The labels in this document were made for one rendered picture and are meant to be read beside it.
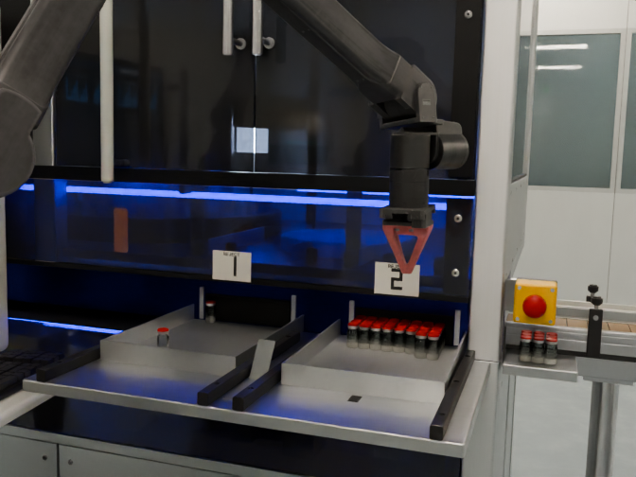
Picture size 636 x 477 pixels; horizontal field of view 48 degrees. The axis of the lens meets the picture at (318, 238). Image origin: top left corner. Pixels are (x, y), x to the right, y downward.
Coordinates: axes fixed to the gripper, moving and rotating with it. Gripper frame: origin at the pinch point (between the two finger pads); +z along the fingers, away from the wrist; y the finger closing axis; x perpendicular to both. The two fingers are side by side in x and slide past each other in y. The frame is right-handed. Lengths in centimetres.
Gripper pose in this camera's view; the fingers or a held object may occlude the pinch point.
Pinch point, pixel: (406, 268)
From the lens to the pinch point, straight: 106.6
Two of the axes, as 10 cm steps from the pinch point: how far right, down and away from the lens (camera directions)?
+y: 3.1, -1.3, 9.4
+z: -0.1, 9.9, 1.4
